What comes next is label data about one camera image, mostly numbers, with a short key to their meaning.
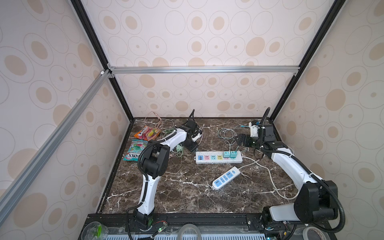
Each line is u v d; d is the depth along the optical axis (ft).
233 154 3.02
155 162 1.86
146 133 3.49
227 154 3.00
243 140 2.53
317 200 1.36
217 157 3.10
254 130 2.53
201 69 2.91
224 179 2.80
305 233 2.30
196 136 2.87
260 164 3.10
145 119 3.94
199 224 2.44
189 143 2.87
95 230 2.18
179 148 3.19
